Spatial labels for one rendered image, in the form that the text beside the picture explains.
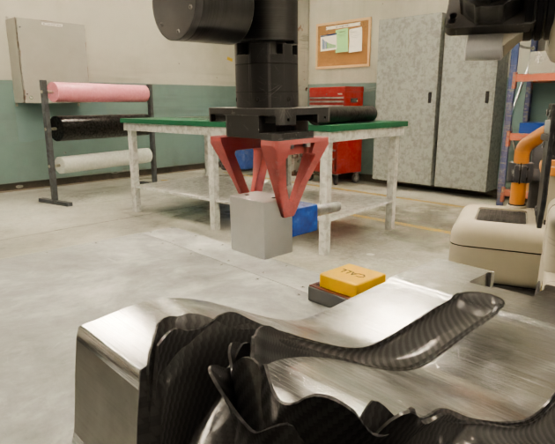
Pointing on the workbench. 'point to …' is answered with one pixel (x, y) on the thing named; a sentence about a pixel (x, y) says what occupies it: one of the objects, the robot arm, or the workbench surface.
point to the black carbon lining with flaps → (424, 326)
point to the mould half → (499, 395)
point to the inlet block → (270, 224)
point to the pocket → (492, 283)
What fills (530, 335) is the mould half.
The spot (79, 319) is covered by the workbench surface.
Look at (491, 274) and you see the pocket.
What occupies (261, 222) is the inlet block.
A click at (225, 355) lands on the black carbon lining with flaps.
